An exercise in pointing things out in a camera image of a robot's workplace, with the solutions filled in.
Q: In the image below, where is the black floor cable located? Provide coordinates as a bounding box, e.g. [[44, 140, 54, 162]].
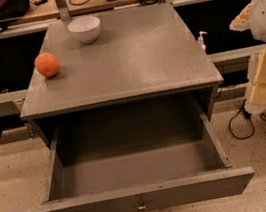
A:
[[224, 97, 258, 142]]

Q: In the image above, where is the white ceramic bowl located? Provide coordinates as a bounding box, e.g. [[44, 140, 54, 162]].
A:
[[68, 16, 101, 44]]

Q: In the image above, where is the grey wooden cabinet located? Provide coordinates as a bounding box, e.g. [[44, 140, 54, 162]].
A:
[[6, 0, 231, 154]]

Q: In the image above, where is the grey top drawer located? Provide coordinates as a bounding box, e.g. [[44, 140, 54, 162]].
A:
[[24, 93, 254, 212]]

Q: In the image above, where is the orange fruit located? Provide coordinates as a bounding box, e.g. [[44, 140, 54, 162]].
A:
[[34, 52, 60, 78]]

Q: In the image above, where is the white pump bottle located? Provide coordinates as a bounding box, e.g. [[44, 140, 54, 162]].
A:
[[197, 31, 208, 51]]

